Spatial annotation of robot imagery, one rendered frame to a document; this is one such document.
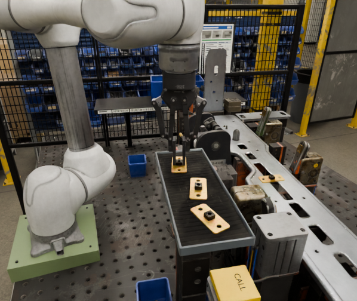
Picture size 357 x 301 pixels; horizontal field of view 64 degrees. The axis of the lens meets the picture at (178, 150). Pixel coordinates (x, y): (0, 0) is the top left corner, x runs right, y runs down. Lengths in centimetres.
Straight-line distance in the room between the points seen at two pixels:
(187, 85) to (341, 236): 55
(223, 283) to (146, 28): 40
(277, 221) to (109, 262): 67
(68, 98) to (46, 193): 34
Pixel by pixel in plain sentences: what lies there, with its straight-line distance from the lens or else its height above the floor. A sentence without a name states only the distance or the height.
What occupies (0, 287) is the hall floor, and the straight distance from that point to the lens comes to 222.
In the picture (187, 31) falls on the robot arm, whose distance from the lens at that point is 59.
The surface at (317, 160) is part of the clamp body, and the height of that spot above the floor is 103.
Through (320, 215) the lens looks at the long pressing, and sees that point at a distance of 93.
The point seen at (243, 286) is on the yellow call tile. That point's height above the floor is 116.
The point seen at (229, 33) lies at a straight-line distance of 190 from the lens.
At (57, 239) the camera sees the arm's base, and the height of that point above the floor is 80.
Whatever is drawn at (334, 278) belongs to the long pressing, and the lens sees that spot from 76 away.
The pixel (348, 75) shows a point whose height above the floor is 75.
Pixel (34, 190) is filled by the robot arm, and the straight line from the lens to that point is 105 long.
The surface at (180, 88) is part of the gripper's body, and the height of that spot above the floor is 137.
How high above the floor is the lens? 153
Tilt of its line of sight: 27 degrees down
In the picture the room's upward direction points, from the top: straight up
